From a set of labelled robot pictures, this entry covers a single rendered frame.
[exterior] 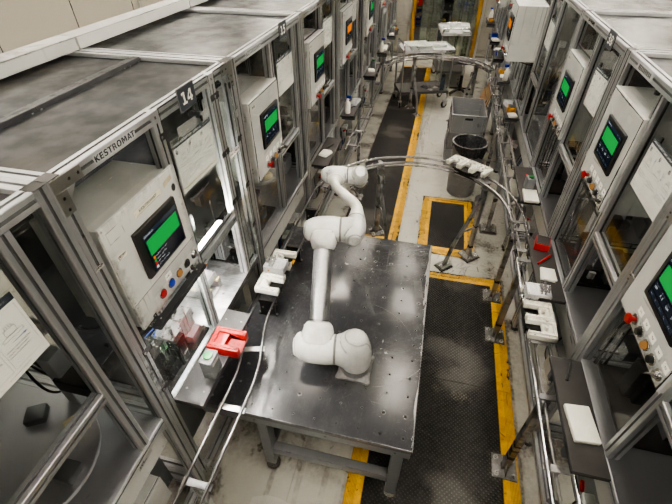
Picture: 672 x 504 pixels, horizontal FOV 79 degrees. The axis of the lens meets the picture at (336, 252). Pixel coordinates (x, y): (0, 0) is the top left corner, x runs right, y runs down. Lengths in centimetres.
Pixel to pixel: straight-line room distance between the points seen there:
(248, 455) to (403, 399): 111
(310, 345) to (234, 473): 105
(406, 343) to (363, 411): 48
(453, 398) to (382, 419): 100
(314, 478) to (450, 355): 129
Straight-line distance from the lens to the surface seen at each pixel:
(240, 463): 282
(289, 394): 219
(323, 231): 208
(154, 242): 157
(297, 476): 274
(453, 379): 311
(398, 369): 227
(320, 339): 206
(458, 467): 283
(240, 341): 211
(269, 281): 244
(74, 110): 178
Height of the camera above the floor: 256
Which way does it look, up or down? 41 degrees down
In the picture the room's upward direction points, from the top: straight up
